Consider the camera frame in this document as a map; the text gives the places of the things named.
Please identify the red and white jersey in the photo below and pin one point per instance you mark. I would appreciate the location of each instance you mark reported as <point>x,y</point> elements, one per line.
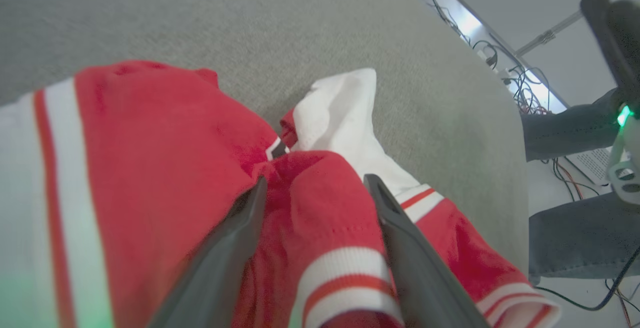
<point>165,158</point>

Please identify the silver metal bar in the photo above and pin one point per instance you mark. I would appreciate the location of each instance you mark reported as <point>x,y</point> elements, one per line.
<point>550,34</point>

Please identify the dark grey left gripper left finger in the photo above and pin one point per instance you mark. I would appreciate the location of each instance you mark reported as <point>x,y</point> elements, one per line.
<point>220,268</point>

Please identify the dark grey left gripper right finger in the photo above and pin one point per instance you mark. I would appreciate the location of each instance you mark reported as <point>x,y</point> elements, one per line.
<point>420,278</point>

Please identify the grey jeans leg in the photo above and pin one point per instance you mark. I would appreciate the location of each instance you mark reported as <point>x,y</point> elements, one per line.
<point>585,238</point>
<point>570,131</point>

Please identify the white power strip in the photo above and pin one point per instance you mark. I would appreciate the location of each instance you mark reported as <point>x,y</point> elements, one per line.
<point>486,57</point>

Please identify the grey laptop keyboard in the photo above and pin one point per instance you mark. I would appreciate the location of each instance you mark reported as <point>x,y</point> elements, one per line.
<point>595,164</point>

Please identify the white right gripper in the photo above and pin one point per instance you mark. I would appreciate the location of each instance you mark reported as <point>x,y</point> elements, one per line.
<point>631,143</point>

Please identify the grey fabric sofa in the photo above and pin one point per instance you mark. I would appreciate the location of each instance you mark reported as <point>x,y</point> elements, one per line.
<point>250,18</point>

